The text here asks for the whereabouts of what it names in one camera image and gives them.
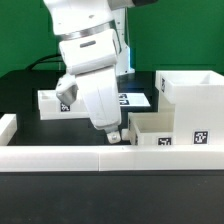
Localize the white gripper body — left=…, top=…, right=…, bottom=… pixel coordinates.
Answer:
left=56, top=29, right=121, bottom=131

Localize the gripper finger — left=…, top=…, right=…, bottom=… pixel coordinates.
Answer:
left=107, top=131, right=120, bottom=144

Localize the white front drawer box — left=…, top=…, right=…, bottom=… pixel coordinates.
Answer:
left=121, top=112, right=174, bottom=146

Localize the white drawer box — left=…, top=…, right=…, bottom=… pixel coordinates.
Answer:
left=38, top=90, right=89, bottom=120
left=121, top=112, right=174, bottom=146

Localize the white drawer cabinet frame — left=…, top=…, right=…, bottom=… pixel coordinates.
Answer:
left=154, top=69, right=224, bottom=146

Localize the white rear drawer box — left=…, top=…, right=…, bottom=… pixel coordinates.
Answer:
left=38, top=90, right=89, bottom=120

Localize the white marker sheet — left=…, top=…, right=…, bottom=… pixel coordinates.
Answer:
left=119, top=93, right=150, bottom=107

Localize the white left fence piece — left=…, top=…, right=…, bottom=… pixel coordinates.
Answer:
left=0, top=114, right=17, bottom=146

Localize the black cable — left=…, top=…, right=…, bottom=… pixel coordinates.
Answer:
left=25, top=53, right=66, bottom=71

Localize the white front fence rail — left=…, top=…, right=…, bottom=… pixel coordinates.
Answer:
left=0, top=145, right=224, bottom=172

